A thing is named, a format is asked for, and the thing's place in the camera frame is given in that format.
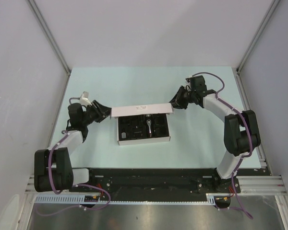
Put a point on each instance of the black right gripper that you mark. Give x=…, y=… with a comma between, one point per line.
x=176, y=101

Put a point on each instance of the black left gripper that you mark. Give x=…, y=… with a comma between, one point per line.
x=102, y=111

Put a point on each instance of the white cardboard box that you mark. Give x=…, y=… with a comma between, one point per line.
x=163, y=108

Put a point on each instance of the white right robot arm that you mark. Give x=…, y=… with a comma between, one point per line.
x=241, y=132

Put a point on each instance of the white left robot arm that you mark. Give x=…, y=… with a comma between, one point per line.
x=53, y=169

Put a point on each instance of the silver black hair clipper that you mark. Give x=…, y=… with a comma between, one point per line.
x=150, y=125

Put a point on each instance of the black plastic tray insert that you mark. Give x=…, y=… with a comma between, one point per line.
x=136, y=129

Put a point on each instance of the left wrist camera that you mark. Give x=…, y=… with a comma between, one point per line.
x=85, y=97

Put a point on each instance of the aluminium frame rail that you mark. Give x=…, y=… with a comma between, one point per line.
x=267, y=185

